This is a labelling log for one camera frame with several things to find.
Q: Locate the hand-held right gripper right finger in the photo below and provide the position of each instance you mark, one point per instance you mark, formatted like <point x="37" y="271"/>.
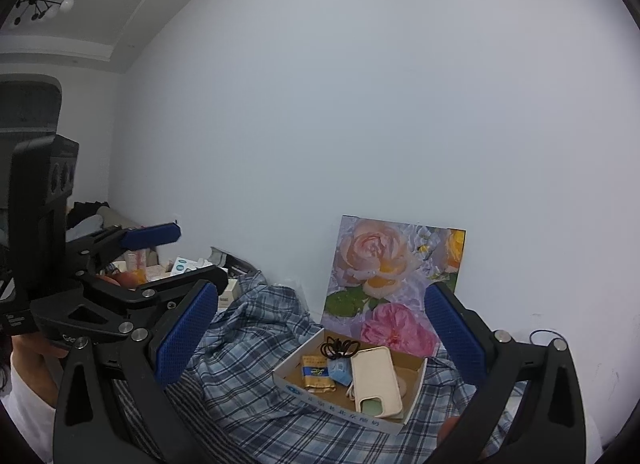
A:
<point x="457" y="334"/>

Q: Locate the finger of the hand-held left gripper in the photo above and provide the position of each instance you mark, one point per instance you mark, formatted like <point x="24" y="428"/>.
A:
<point x="150" y="236"/>
<point x="165" y="291"/>

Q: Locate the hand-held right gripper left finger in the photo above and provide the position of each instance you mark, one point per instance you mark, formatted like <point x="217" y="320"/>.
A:
<point x="185" y="331"/>

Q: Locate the beige phone case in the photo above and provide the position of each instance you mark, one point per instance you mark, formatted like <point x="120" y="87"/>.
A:
<point x="375" y="374"/>

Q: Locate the blue tissue pack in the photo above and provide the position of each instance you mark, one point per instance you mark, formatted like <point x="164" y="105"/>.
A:
<point x="340" y="371"/>

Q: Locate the gold foil packet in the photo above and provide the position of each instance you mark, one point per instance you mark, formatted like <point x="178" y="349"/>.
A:
<point x="315" y="374"/>

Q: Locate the white cardboard box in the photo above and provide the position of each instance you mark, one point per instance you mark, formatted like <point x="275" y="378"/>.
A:
<point x="325" y="404"/>

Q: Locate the person's left forearm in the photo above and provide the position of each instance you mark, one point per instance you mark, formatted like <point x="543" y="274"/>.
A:
<point x="25" y="424"/>

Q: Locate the person's left hand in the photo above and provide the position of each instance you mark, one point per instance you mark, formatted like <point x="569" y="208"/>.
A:
<point x="30" y="359"/>

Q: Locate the white printed carton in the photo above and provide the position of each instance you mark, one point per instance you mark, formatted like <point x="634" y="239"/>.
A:
<point x="182" y="266"/>

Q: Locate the plastic drink cup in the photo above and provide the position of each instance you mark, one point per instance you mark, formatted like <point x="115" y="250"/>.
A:
<point x="136" y="264"/>

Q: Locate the small beige carton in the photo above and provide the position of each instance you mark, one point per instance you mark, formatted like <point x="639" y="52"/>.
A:
<point x="227" y="291"/>

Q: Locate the blue plaid cloth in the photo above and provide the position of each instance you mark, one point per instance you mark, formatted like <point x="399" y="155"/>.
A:
<point x="260" y="324"/>

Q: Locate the grey bag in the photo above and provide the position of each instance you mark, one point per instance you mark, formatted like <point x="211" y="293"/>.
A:
<point x="235" y="261"/>

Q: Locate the white enamel mug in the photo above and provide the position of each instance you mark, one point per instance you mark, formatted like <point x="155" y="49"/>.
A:
<point x="547" y="336"/>

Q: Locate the floral print board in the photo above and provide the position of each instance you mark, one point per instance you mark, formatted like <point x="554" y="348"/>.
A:
<point x="380" y="264"/>

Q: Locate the dark grey curtain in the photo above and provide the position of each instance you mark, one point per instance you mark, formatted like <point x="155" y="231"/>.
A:
<point x="25" y="103"/>

